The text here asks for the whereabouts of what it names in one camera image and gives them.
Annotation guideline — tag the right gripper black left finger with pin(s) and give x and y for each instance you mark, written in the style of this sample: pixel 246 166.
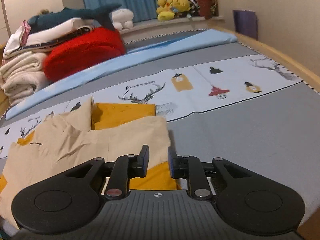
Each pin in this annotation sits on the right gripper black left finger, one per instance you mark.
pixel 122 170

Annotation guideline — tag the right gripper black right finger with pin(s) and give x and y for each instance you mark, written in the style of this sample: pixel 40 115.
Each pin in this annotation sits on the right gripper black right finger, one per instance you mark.
pixel 194 171

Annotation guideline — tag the beige and mustard hooded garment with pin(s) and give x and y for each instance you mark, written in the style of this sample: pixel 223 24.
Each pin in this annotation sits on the beige and mustard hooded garment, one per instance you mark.
pixel 63 141

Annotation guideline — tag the light blue folded sheet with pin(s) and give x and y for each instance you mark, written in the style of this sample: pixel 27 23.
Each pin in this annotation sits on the light blue folded sheet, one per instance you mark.
pixel 170 44

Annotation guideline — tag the red folded blanket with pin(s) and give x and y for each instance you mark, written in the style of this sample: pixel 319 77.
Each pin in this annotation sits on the red folded blanket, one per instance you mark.
pixel 83 52

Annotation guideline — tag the cream folded blanket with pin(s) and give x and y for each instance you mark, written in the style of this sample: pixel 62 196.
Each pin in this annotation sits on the cream folded blanket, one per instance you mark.
pixel 23 75

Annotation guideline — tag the white plush toy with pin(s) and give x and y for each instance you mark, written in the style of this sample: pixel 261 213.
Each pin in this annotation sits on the white plush toy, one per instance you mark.
pixel 122 19

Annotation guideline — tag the white folded bedding stack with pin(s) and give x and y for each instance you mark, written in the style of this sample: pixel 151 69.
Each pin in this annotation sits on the white folded bedding stack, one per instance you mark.
pixel 43 41

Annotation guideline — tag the dark teal shark plush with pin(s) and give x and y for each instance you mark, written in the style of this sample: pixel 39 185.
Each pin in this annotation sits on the dark teal shark plush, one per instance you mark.
pixel 52 19

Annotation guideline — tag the small yellow plush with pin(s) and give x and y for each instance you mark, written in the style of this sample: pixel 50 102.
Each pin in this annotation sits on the small yellow plush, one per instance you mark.
pixel 164 10

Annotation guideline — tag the dark red cushion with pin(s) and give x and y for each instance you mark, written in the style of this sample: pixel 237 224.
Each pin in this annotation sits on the dark red cushion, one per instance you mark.
pixel 208 8

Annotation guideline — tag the yellow bear plush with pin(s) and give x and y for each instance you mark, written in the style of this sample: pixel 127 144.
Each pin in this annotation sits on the yellow bear plush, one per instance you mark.
pixel 181 8

